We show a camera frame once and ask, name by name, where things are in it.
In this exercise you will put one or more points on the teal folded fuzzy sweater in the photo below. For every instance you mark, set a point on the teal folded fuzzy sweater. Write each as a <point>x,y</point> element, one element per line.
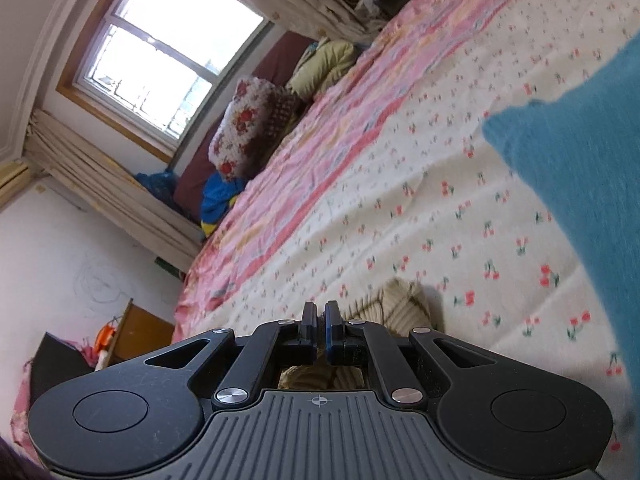
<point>580,155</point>

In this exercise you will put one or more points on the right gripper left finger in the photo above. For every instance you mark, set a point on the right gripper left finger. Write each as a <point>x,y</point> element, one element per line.
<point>261,357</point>

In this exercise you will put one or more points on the maroon sofa bench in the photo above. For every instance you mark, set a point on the maroon sofa bench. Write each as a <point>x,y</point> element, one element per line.
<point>277,66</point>

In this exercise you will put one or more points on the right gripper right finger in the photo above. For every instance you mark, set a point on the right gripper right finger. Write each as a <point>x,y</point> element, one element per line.
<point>371,348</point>

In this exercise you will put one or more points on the black monitor screen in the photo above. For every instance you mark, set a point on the black monitor screen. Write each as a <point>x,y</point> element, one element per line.
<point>55,361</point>

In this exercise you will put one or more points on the pink cloth behind monitor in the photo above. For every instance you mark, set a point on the pink cloth behind monitor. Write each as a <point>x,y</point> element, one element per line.
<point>19,420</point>

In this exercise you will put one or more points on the red floral folded quilt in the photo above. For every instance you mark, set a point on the red floral folded quilt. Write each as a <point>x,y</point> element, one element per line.
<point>257,114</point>

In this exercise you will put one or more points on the left beige curtain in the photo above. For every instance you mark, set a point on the left beige curtain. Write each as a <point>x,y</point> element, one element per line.
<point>111,190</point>

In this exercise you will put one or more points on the beige striped knit sweater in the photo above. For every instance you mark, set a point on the beige striped knit sweater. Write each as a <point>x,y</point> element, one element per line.
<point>398,305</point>

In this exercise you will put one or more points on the cherry print bed sheet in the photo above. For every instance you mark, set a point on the cherry print bed sheet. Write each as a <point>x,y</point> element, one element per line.
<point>430,201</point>

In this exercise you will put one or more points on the olive green pillow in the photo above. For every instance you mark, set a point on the olive green pillow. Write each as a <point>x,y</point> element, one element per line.
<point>321,66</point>

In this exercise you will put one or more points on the orange object on desk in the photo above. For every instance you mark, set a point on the orange object on desk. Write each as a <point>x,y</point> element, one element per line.
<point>104,337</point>

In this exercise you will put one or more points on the window with frame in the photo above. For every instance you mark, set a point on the window with frame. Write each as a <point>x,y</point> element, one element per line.
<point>148,68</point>

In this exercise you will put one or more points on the wooden desk cabinet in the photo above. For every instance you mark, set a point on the wooden desk cabinet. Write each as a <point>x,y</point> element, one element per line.
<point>137,333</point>

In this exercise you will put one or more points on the blue yellow crumpled garment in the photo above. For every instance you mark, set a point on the blue yellow crumpled garment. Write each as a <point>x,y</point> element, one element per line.
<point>218,198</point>

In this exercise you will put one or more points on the pink striped blanket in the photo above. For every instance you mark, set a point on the pink striped blanket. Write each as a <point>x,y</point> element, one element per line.
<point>334,132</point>

